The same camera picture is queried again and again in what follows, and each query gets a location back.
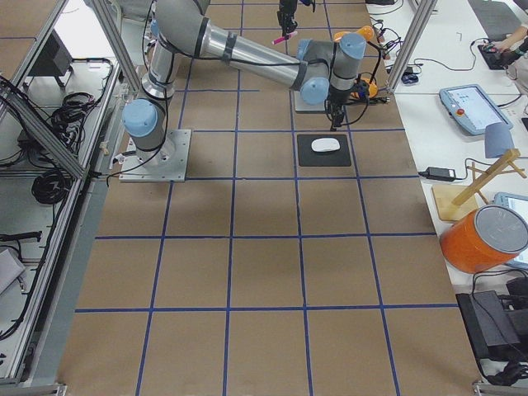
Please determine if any aluminium frame post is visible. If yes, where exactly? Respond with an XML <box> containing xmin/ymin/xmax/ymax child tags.
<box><xmin>386</xmin><ymin>0</ymin><xmax>437</xmax><ymax>94</ymax></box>

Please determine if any white computer mouse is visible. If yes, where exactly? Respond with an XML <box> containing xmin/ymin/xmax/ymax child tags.
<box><xmin>311</xmin><ymin>138</ymin><xmax>341</xmax><ymax>153</ymax></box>

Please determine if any orange desk lamp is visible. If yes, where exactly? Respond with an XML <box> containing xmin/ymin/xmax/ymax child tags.
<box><xmin>330</xmin><ymin>26</ymin><xmax>378</xmax><ymax>101</ymax></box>

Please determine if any person hand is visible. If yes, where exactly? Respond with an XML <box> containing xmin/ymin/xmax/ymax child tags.
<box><xmin>495</xmin><ymin>33</ymin><xmax>526</xmax><ymax>66</ymax></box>

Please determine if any pink highlighter pen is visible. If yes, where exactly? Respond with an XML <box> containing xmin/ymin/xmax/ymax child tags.
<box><xmin>271</xmin><ymin>31</ymin><xmax>298</xmax><ymax>45</ymax></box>

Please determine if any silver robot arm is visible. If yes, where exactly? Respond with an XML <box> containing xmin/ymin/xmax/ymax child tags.
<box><xmin>121</xmin><ymin>1</ymin><xmax>368</xmax><ymax>182</ymax></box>

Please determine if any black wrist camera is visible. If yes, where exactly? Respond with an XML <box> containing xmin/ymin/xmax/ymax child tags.
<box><xmin>351</xmin><ymin>79</ymin><xmax>370</xmax><ymax>101</ymax></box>

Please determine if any orange cylinder container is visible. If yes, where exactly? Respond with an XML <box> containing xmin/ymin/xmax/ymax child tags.
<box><xmin>440</xmin><ymin>205</ymin><xmax>518</xmax><ymax>274</ymax></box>

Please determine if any black mousepad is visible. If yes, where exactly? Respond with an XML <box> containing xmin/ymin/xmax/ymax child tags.
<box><xmin>296</xmin><ymin>134</ymin><xmax>351</xmax><ymax>167</ymax></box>

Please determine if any blue teach pendant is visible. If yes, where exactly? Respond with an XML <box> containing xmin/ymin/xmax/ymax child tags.
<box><xmin>493</xmin><ymin>192</ymin><xmax>527</xmax><ymax>270</ymax></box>
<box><xmin>438</xmin><ymin>84</ymin><xmax>513</xmax><ymax>136</ymax></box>

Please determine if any wooden stand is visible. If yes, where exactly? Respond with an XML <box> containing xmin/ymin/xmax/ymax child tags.
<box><xmin>431</xmin><ymin>148</ymin><xmax>527</xmax><ymax>222</ymax></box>

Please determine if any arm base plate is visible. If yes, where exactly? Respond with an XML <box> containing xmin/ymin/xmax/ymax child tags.
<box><xmin>119</xmin><ymin>130</ymin><xmax>191</xmax><ymax>182</ymax></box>

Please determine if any black power adapter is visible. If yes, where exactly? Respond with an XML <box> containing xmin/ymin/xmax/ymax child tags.
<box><xmin>425</xmin><ymin>167</ymin><xmax>456</xmax><ymax>182</ymax></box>

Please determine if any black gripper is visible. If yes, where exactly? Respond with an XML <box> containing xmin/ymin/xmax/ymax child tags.
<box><xmin>277</xmin><ymin>0</ymin><xmax>298</xmax><ymax>38</ymax></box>
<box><xmin>328</xmin><ymin>87</ymin><xmax>349</xmax><ymax>129</ymax></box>

